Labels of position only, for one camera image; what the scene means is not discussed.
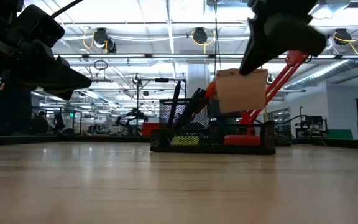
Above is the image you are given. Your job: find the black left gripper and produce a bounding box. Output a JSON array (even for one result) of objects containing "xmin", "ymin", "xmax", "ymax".
[{"xmin": 0, "ymin": 8, "xmax": 93, "ymax": 101}]

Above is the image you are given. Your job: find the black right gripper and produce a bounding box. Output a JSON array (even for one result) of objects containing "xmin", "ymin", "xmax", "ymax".
[{"xmin": 239, "ymin": 13, "xmax": 327, "ymax": 77}]

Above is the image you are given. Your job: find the square sticky note pad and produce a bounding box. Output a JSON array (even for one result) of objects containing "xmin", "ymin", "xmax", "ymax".
[{"xmin": 214, "ymin": 68, "xmax": 270, "ymax": 115}]

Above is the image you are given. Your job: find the black mesh desk organizer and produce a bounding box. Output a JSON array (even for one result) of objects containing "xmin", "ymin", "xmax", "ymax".
[{"xmin": 150, "ymin": 98, "xmax": 277, "ymax": 156}]

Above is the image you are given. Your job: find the yellow-green eraser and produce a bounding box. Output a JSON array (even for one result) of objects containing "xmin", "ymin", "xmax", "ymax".
[{"xmin": 170, "ymin": 135, "xmax": 200, "ymax": 147}]

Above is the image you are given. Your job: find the person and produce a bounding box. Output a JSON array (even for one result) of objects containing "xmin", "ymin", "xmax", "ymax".
[
  {"xmin": 30, "ymin": 110, "xmax": 50, "ymax": 135},
  {"xmin": 52, "ymin": 112, "xmax": 66, "ymax": 133}
]

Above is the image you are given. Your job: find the red desk lamp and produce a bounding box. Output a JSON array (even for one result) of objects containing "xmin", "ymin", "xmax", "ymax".
[{"xmin": 224, "ymin": 49, "xmax": 311, "ymax": 147}]

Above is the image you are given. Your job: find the black background workstation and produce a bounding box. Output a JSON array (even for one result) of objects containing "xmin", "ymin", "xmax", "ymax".
[{"xmin": 295, "ymin": 106, "xmax": 329, "ymax": 139}]

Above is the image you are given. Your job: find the red storage box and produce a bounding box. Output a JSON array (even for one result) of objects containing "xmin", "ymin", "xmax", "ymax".
[{"xmin": 141, "ymin": 122, "xmax": 161, "ymax": 137}]

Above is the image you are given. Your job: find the green panel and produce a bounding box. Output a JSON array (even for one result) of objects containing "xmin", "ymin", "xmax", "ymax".
[{"xmin": 327, "ymin": 129, "xmax": 354, "ymax": 140}]

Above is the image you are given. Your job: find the black-framed glass enclosure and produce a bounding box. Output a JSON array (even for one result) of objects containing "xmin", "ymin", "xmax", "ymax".
[{"xmin": 31, "ymin": 106, "xmax": 83, "ymax": 136}]

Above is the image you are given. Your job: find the black hanging cable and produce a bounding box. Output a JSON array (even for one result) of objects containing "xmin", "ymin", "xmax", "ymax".
[{"xmin": 212, "ymin": 0, "xmax": 226, "ymax": 71}]

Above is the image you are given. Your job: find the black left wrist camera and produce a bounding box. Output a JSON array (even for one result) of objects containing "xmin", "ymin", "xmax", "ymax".
[{"xmin": 19, "ymin": 4, "xmax": 66, "ymax": 47}]

